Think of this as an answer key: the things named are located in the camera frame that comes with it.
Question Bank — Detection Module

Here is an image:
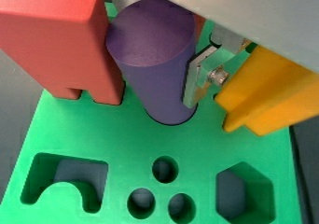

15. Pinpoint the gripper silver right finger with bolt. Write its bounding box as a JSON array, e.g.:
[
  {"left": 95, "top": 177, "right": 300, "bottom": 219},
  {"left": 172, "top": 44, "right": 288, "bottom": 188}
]
[{"left": 182, "top": 25, "right": 250, "bottom": 108}]

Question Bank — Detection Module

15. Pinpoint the purple cylinder block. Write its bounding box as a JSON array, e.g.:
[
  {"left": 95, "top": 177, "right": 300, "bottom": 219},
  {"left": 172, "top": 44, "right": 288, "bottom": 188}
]
[{"left": 105, "top": 0, "right": 196, "bottom": 125}]

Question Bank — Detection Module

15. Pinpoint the yellow star block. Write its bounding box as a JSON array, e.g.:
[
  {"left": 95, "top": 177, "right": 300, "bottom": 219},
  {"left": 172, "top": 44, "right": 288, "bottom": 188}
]
[{"left": 216, "top": 46, "right": 319, "bottom": 136}]

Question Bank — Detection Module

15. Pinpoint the red arch block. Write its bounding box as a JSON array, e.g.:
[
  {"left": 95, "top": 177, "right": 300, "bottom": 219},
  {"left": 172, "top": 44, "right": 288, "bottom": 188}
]
[{"left": 0, "top": 0, "right": 124, "bottom": 105}]

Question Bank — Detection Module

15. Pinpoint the green shape sorter base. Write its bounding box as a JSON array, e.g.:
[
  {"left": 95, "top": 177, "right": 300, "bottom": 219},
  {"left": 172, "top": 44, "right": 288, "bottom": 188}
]
[{"left": 0, "top": 1, "right": 302, "bottom": 224}]

